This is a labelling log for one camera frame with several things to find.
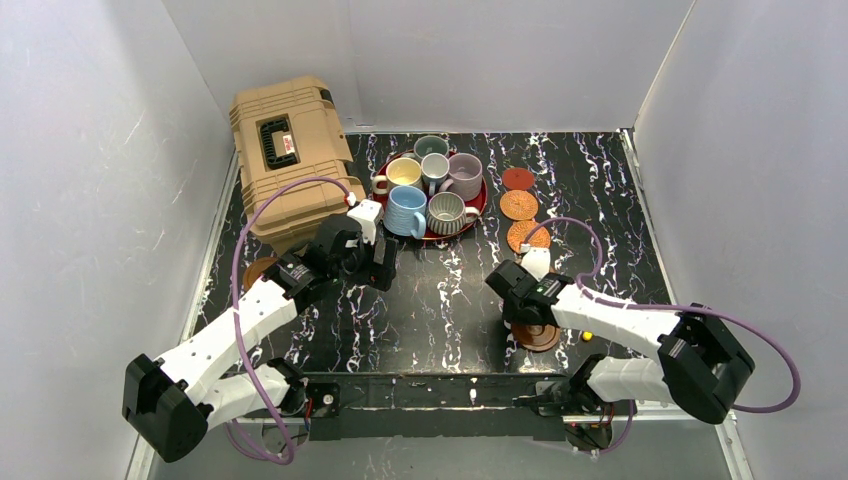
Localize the brown wooden coaster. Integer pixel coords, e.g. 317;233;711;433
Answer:
510;323;561;353

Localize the woven rattan coaster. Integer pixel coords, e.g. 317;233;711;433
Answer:
499;190;539;221
507;220;551;253

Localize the red round coaster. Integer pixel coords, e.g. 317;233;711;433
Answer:
501;167;535;191

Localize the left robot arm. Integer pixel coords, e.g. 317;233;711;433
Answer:
122;200;398;462

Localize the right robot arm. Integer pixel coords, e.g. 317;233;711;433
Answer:
485;260;755;424

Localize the light blue textured mug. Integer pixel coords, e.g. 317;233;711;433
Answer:
383;186;427;239

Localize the grey ribbed mug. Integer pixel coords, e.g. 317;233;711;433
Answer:
426;192;480;236

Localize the cream yellow mug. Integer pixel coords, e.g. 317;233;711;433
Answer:
371;157;423;195

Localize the grey printed mug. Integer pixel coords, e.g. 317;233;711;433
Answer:
420;153;450;197

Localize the tan plastic tool case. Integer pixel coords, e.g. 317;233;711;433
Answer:
229;76;365;254

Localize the lilac textured mug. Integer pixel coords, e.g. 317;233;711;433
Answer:
438;153;483;202

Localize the sage green mug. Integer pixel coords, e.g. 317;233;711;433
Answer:
413;135;450;160

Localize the front aluminium frame rail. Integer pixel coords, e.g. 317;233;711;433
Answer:
140;374;738;425

